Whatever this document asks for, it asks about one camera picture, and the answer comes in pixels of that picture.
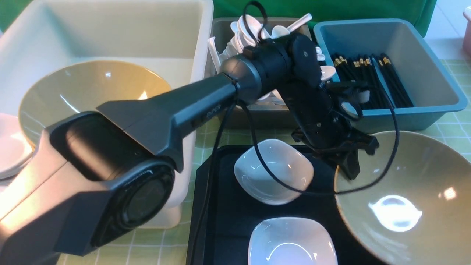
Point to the bundle of black chopsticks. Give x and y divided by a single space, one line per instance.
380 74

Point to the white square dish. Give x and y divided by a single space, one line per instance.
291 241
287 164

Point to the stack of white dishes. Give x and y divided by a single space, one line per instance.
15 151

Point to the grey spoon bin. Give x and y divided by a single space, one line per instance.
266 114

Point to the black serving tray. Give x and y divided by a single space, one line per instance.
232 215

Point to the tan noodle bowl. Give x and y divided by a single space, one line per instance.
419 213

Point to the blue chopstick bin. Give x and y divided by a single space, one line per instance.
431 88

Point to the stack of tan bowls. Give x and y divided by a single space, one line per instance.
82 87

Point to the green checkered tablecloth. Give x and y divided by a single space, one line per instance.
169 246

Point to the pile of white spoons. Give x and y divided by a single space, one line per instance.
242 39

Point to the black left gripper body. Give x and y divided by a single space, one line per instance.
324 115

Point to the large white plastic tub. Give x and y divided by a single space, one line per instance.
167 37

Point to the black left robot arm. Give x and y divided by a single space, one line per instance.
96 176

